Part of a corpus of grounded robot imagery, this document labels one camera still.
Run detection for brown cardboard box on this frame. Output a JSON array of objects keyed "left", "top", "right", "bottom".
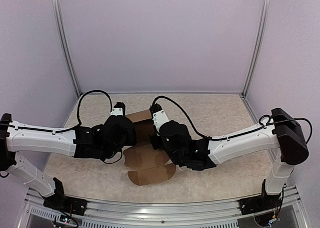
[{"left": 123, "top": 110, "right": 176, "bottom": 186}]

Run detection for right aluminium corner post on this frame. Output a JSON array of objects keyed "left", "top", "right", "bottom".
[{"left": 241, "top": 0, "right": 270, "bottom": 99}]

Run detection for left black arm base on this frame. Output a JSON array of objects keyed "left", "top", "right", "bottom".
[{"left": 43, "top": 177, "right": 88, "bottom": 216}]

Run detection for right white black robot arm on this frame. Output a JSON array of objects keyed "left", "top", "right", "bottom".
[{"left": 149, "top": 104, "right": 309, "bottom": 210}]

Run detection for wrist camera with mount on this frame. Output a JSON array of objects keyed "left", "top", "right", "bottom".
[
  {"left": 110, "top": 102, "right": 126, "bottom": 116},
  {"left": 149, "top": 103, "right": 169, "bottom": 135}
]

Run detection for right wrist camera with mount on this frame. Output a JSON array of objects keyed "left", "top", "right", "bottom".
[{"left": 149, "top": 103, "right": 169, "bottom": 135}]

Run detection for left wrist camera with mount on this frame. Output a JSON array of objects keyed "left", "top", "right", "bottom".
[{"left": 110, "top": 102, "right": 126, "bottom": 116}]

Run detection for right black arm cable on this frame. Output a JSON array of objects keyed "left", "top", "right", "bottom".
[{"left": 151, "top": 95, "right": 313, "bottom": 145}]

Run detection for front aluminium frame rail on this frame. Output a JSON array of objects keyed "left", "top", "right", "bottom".
[{"left": 14, "top": 186, "right": 311, "bottom": 227}]

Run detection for left aluminium corner post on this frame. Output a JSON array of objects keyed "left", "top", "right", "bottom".
[{"left": 51, "top": 0, "right": 81, "bottom": 98}]

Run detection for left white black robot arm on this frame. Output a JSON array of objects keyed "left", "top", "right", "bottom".
[{"left": 0, "top": 113, "right": 137, "bottom": 210}]

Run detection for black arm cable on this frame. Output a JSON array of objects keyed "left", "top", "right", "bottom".
[
  {"left": 74, "top": 89, "right": 113, "bottom": 128},
  {"left": 151, "top": 95, "right": 313, "bottom": 145}
]

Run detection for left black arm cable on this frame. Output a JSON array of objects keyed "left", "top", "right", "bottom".
[{"left": 74, "top": 89, "right": 113, "bottom": 128}]

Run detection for aluminium corner post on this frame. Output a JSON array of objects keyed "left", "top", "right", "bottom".
[
  {"left": 51, "top": 0, "right": 81, "bottom": 98},
  {"left": 241, "top": 0, "right": 270, "bottom": 99}
]

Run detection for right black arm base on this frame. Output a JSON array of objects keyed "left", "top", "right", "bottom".
[{"left": 238, "top": 179, "right": 284, "bottom": 215}]

